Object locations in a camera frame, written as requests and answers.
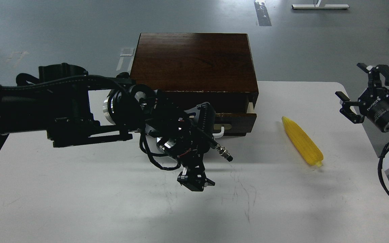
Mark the yellow corn cob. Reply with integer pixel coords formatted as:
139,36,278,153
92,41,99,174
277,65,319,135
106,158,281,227
281,116,324,167

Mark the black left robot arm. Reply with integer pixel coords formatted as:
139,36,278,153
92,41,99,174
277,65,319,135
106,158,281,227
0,63,220,192

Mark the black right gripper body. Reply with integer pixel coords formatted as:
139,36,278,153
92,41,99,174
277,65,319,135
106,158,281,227
358,89,389,133

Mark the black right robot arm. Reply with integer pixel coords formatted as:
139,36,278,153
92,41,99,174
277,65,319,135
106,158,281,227
335,63,389,196

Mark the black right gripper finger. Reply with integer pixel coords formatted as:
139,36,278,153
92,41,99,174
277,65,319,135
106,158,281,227
335,91,365,124
357,63,389,92

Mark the wooden drawer with white handle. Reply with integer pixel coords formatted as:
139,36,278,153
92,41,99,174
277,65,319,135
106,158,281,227
213,102,257,136

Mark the dark wooden drawer cabinet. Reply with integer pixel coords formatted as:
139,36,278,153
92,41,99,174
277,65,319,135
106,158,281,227
129,33,259,137

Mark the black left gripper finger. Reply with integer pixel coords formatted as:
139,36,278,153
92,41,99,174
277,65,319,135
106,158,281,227
194,167,216,192
177,166,195,192

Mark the white table leg base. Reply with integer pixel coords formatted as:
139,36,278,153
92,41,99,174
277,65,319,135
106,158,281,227
291,0,350,10

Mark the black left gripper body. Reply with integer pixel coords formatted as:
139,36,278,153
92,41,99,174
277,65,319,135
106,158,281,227
156,125,215,169

